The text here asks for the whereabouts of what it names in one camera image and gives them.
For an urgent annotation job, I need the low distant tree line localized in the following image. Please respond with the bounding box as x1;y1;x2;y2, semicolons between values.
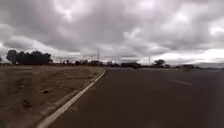
59;59;203;70

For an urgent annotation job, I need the round-crowned distant tree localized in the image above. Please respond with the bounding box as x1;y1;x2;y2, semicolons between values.
152;58;167;68

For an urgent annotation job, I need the dark asphalt road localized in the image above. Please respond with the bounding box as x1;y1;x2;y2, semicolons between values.
48;67;224;128

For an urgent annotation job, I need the white painted edge line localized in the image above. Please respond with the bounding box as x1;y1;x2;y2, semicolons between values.
35;68;108;128

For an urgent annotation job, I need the dry grass verge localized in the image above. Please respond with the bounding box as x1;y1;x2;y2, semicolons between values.
0;64;105;128

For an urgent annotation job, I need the dense clump of trees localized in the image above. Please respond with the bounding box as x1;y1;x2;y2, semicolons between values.
5;49;54;66

